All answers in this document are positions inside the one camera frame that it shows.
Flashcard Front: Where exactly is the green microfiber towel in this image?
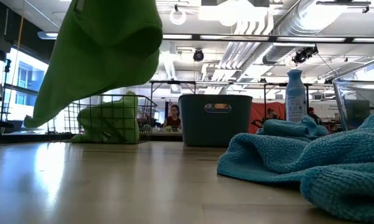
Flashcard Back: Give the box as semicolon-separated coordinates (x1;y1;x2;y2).
24;0;164;129
70;104;127;144
111;91;140;144

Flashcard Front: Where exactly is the blue microfiber towel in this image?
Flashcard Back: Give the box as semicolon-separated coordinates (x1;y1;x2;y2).
256;114;330;143
217;112;374;223

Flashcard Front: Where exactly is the person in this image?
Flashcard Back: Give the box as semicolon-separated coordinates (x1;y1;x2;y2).
162;104;182;129
265;107;280;121
307;106;324;126

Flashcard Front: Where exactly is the grey-blue plastic bin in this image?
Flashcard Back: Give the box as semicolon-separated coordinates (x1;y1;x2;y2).
178;94;253;147

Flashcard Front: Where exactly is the red partition panel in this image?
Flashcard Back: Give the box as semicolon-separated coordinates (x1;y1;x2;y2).
248;101;287;134

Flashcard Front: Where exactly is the light blue spray bottle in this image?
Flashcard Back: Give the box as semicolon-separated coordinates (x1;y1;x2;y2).
285;68;307;123

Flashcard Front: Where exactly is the clear plastic bin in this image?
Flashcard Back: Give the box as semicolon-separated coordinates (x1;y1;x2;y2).
332;57;374;131

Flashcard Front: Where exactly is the black tripod stand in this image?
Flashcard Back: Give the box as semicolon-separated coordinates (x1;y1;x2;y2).
0;58;12;125

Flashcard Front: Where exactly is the wire mesh basket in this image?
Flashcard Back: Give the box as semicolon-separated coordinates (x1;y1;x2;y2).
48;94;158;144

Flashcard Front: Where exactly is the black overhead camera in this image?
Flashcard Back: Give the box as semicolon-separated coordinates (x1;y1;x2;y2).
192;49;205;62

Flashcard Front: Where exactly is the white ring light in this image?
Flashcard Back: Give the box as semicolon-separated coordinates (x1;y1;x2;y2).
169;8;187;26

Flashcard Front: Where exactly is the black overhead frame bar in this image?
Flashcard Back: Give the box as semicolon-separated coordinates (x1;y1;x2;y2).
161;33;374;44

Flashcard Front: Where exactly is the silver ventilation duct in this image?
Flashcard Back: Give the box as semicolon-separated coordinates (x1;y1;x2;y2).
261;0;349;65

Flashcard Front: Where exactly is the black ceiling camera mount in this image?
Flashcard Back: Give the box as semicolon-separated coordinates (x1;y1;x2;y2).
292;45;319;65

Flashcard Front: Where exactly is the yellow cable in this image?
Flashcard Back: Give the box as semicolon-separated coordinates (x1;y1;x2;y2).
5;15;25;110

